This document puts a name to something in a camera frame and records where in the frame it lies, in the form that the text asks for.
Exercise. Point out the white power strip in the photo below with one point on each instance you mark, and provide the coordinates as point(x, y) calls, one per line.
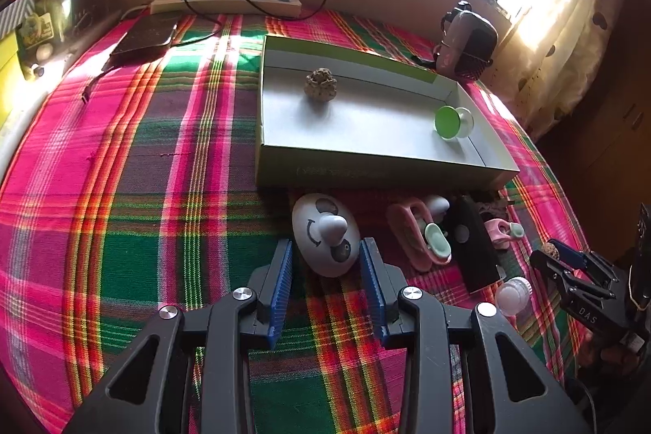
point(239, 5)

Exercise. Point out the small pink holder green insert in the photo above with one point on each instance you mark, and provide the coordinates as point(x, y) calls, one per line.
point(494, 230)

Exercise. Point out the green white spool toy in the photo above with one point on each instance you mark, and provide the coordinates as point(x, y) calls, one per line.
point(450, 124)

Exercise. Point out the black power bank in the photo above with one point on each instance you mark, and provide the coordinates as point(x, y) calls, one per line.
point(145, 37)

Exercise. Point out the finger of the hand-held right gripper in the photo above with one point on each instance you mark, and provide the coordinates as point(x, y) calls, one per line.
point(572, 258)
point(557, 276)

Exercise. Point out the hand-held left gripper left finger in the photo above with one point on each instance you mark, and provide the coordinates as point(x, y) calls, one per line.
point(282, 284)

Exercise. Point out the cream dotted curtain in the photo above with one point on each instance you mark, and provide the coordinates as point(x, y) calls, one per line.
point(569, 47)

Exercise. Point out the green cardboard box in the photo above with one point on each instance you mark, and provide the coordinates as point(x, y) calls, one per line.
point(366, 124)

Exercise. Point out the black rectangular device round button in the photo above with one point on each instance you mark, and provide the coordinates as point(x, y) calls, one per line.
point(473, 256)

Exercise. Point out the grey portable speaker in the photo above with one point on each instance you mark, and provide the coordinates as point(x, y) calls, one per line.
point(465, 40)

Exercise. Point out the white smiley egg toy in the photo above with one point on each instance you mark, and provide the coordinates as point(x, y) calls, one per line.
point(310, 220)

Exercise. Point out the small black object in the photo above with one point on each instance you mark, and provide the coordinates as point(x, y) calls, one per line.
point(423, 60)

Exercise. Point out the white ribbed bottle cap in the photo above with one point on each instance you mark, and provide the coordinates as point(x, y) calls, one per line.
point(513, 296)

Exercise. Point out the person's right hand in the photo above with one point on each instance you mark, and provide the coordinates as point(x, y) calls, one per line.
point(610, 355)

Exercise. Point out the pink green plaid blanket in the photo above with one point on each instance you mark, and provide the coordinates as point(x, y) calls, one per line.
point(152, 190)

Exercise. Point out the large pink holder green insert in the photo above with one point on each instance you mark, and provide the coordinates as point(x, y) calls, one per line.
point(404, 228)

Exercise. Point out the small grey egg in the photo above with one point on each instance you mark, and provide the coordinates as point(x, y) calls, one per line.
point(436, 203)

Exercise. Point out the brown walnut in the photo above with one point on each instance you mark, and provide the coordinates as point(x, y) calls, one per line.
point(320, 83)
point(552, 251)

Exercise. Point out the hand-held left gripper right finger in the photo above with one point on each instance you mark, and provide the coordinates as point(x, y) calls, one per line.
point(372, 286)

